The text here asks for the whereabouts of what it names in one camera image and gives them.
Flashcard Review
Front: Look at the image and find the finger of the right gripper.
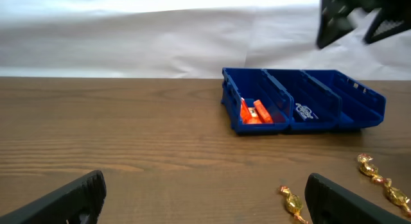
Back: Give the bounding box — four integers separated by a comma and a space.
363, 7, 411, 45
316, 0, 367, 50

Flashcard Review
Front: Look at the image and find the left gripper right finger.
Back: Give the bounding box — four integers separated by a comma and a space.
304, 172, 411, 224

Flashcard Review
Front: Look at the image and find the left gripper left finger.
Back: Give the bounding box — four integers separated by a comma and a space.
0, 169, 107, 224

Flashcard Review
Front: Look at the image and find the blue candy pack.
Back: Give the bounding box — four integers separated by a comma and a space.
294, 102, 320, 121

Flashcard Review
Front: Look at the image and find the blue tray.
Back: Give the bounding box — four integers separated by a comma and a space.
220, 67, 387, 136

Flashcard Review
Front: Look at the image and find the orange candy box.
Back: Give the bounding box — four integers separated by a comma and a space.
247, 107, 263, 125
240, 97, 253, 124
253, 99, 274, 124

